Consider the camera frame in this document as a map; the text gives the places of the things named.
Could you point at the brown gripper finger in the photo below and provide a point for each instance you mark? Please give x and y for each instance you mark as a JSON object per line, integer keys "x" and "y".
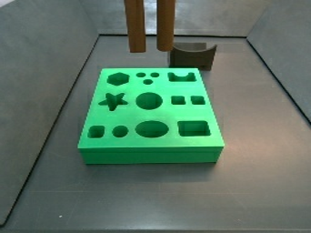
{"x": 135, "y": 24}
{"x": 165, "y": 24}

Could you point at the dark grey curved block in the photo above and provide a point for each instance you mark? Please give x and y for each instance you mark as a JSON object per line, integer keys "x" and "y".
{"x": 193, "y": 55}

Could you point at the green shape sorter board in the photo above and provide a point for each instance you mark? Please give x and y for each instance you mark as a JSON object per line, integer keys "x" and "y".
{"x": 150, "y": 116}

